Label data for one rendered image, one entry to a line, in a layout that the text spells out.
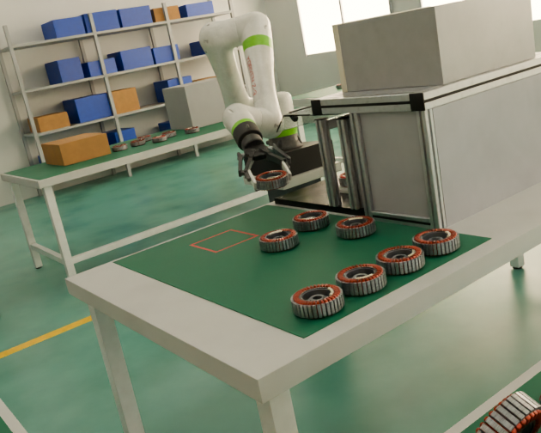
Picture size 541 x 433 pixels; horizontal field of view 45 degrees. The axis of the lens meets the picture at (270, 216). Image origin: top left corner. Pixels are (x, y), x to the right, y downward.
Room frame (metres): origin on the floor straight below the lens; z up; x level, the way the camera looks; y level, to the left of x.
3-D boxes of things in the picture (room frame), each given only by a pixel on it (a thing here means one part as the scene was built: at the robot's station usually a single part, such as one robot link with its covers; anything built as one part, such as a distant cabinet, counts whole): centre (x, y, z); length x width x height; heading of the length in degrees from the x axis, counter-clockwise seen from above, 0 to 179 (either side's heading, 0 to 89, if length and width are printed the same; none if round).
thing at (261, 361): (2.08, -0.55, 0.72); 2.20 x 1.01 x 0.05; 124
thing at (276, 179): (2.06, -0.03, 0.88); 0.11 x 0.11 x 0.04
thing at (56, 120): (7.96, 2.38, 0.87); 0.40 x 0.36 x 0.17; 34
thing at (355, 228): (1.75, -0.23, 0.77); 0.11 x 0.11 x 0.04
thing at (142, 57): (8.63, 1.37, 1.40); 0.42 x 0.42 x 0.23; 34
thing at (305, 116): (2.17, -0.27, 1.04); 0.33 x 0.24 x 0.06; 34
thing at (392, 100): (2.01, -0.59, 1.09); 0.68 x 0.44 x 0.05; 124
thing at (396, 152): (1.77, -0.37, 0.91); 0.28 x 0.03 x 0.32; 34
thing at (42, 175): (5.02, 0.71, 0.38); 2.20 x 0.90 x 0.75; 124
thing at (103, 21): (8.45, 1.64, 1.89); 0.42 x 0.42 x 0.23; 32
